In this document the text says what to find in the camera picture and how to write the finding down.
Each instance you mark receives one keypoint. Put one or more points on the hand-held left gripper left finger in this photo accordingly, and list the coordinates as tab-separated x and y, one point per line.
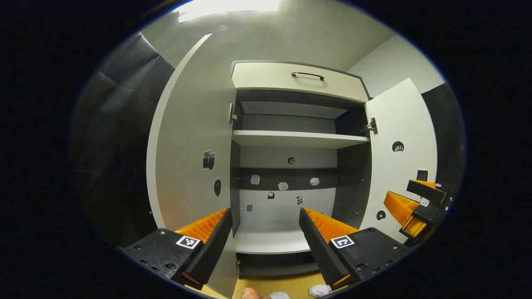
216	245

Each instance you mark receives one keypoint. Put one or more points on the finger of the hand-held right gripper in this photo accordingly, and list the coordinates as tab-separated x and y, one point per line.
430	214
428	192

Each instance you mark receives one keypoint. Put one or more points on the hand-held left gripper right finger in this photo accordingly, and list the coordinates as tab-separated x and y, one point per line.
316	245

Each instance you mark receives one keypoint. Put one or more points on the white canvas shoe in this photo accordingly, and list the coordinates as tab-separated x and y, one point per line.
320	290
279	295

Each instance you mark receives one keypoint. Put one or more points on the white and grey shoe cabinet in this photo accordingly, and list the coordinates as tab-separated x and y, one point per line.
286	207

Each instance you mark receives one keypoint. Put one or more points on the metal door hinge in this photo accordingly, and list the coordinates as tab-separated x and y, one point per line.
370	126
231	113

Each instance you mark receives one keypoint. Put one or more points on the white cabinet shelf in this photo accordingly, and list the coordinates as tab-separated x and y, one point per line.
291	139

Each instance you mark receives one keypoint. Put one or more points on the beige cabinet drawer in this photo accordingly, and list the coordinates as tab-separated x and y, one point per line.
270	79

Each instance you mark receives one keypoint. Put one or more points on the black backdrop cloth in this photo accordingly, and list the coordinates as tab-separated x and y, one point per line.
447	133
116	145

